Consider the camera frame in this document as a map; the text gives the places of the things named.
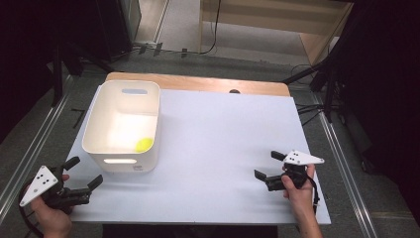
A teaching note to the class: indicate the yellow tennis ball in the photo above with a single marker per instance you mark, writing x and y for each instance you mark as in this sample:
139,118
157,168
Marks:
144,145

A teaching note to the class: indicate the wooden table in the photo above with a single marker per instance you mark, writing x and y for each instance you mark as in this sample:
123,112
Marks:
198,82

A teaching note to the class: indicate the dark curtain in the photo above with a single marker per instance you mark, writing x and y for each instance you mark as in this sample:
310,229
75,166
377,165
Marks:
29,39
389,82

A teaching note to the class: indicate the black metal stand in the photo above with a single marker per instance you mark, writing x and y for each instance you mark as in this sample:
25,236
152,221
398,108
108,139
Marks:
57,76

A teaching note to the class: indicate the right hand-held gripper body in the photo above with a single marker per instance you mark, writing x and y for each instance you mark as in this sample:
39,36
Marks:
300,158

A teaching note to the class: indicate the white plastic bin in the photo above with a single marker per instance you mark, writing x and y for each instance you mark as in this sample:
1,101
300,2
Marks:
122,132

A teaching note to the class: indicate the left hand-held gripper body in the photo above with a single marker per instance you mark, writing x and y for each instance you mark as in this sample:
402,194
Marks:
39,185

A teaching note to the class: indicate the black tripod stand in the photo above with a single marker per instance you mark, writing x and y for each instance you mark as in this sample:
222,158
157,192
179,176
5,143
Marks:
327,82

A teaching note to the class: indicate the black cabinet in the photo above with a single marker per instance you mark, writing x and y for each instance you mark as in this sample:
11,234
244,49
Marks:
115,26

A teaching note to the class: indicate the white power strip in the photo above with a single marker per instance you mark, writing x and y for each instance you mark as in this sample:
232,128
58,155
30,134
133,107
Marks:
145,43

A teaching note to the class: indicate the white board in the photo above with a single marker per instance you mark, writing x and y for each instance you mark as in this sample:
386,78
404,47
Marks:
211,148

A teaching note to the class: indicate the light wooden furniture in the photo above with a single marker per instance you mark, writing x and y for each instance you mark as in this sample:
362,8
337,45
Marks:
274,16

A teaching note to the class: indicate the person's left hand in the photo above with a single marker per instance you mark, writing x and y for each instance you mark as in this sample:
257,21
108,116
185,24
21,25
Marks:
54,223

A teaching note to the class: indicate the metal floor rail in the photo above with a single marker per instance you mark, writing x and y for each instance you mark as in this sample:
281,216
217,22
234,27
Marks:
31,148
346,185

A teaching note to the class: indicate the person's right hand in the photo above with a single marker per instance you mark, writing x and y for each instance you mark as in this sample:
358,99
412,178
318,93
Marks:
302,201

